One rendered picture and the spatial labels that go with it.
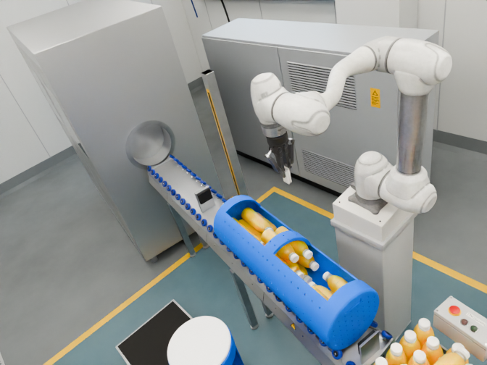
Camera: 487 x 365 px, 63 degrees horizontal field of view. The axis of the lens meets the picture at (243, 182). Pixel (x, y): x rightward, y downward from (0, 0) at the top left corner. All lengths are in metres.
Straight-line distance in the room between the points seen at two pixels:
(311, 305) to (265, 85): 0.86
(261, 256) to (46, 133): 4.71
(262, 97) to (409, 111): 0.63
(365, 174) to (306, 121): 0.83
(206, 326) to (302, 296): 0.47
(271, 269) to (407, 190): 0.67
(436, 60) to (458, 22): 2.50
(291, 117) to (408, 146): 0.69
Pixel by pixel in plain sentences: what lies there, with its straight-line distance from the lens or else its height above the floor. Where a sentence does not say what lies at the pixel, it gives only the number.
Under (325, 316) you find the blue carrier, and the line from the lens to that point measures 1.60.
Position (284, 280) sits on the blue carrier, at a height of 1.18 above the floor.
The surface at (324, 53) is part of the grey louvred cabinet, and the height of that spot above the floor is 1.43.
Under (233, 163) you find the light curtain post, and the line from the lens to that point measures 2.72.
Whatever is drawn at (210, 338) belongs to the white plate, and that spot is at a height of 1.04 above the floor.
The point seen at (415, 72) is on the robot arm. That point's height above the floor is 1.87.
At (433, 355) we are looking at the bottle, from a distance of 1.66.
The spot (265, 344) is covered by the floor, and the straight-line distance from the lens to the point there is 2.98.
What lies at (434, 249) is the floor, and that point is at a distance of 3.44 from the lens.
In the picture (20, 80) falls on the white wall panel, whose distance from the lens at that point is 5.93.
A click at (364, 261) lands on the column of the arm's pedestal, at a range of 2.27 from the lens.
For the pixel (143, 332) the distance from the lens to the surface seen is 3.17.
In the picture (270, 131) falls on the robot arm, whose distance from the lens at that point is 1.34.
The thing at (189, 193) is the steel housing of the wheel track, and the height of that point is 0.93.
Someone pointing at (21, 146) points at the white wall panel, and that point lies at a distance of 6.09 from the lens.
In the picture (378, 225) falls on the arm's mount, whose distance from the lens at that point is 2.02.
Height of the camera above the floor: 2.51
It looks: 35 degrees down
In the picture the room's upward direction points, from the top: 16 degrees counter-clockwise
